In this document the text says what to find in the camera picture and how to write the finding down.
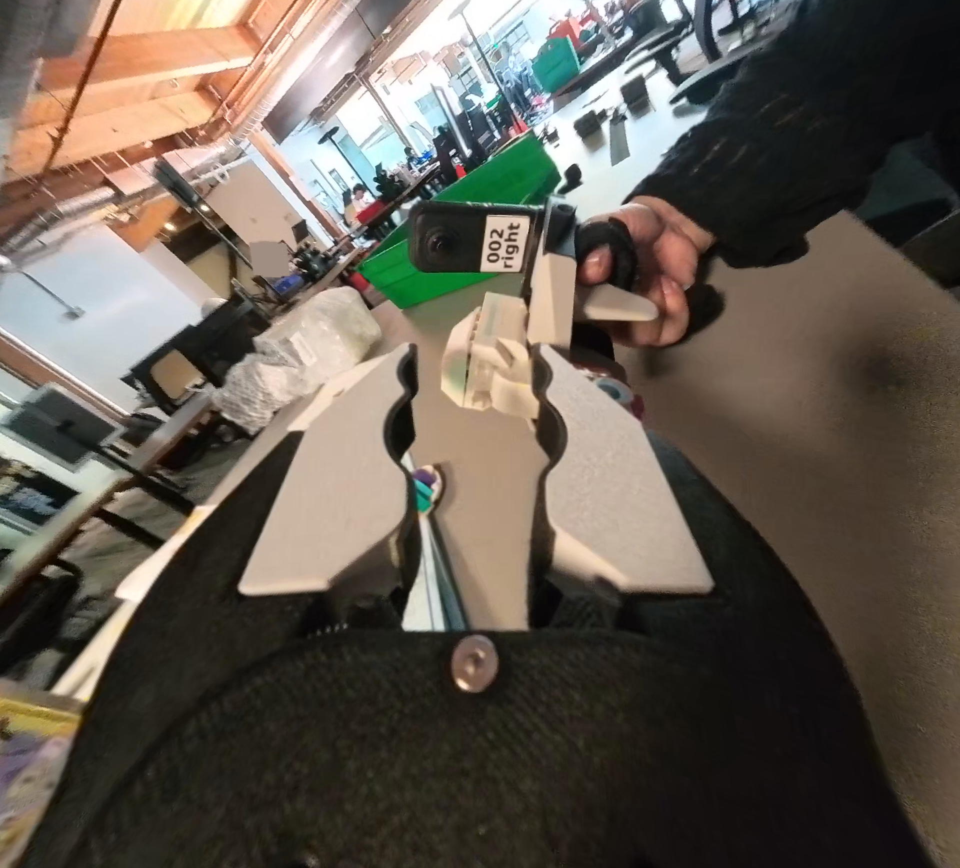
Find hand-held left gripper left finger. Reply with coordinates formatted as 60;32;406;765
237;343;421;610

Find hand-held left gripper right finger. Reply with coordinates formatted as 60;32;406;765
531;345;715;607

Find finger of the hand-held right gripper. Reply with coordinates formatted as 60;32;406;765
525;249;580;352

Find white toy brick animal model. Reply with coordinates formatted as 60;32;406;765
438;293;648;428

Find person's right forearm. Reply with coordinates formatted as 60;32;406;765
622;0;960;269

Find yellow toy brick set box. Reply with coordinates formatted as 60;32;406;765
0;692;85;868

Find person's right hand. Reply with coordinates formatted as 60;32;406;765
577;201;717;352

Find green plastic bin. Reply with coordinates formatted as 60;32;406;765
354;128;565;312

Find clear bubble wrap bags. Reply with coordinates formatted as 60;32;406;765
216;285;385;428

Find distant green crate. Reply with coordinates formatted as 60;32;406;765
531;34;584;93

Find grey monitor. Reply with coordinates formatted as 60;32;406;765
0;382;129;473

